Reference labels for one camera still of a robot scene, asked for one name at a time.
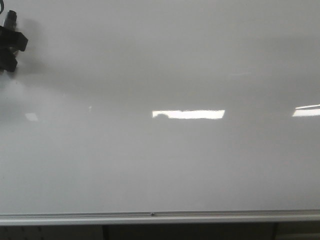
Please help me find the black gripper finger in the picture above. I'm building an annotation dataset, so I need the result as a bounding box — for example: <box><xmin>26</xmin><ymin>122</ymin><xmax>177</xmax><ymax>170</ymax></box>
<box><xmin>0</xmin><ymin>26</ymin><xmax>29</xmax><ymax>52</ymax></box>
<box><xmin>0</xmin><ymin>48</ymin><xmax>18</xmax><ymax>73</ymax></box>

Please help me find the black and white whiteboard marker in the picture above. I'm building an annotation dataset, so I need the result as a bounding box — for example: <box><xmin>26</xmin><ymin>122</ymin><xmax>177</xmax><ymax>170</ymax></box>
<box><xmin>3</xmin><ymin>10</ymin><xmax>20</xmax><ymax>57</ymax></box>

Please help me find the white whiteboard with aluminium frame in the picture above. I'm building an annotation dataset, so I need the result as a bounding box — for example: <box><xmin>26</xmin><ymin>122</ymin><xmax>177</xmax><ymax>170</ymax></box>
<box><xmin>0</xmin><ymin>0</ymin><xmax>320</xmax><ymax>226</ymax></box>

